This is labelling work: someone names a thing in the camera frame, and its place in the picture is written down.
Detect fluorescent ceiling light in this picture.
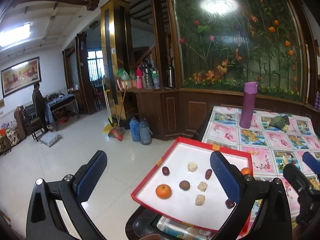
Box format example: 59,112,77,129
0,23,30,47

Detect framed horse painting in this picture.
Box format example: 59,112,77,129
1,57,41,98

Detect dark side table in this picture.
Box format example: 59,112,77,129
45,94,80,131

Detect red shallow box lid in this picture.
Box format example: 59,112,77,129
130,136,254,237

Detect person's right hand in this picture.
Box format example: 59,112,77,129
292,224,308,240

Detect wooden chair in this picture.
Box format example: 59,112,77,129
20,104,44,142

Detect purple thermos bottle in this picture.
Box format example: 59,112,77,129
239,81,258,129

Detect green leafy vegetable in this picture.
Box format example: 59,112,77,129
268,115,290,132

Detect yellow broom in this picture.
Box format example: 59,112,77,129
101,79,114,134

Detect dark red jujube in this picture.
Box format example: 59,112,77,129
162,166,170,176

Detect artificial flower glass panel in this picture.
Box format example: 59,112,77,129
173,0,303,101

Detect orange tangerine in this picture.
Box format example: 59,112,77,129
241,167,253,176
155,184,172,199

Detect person in dark jacket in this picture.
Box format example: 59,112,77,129
32,82,50,133

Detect beige pastry cube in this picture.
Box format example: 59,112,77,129
195,194,205,206
197,181,208,192
188,161,198,172

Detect fruit pattern tablecloth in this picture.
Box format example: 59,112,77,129
193,106,319,227

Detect steel kettle flask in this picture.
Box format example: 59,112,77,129
167,65,176,88

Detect pink bottle on counter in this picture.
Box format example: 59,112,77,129
136,64,143,89

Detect blue thermos jug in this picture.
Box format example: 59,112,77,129
129,117,140,142

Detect grey thermos jug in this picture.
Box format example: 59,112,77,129
138,118,153,145

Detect grey bag on floor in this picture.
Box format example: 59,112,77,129
40,132,62,147

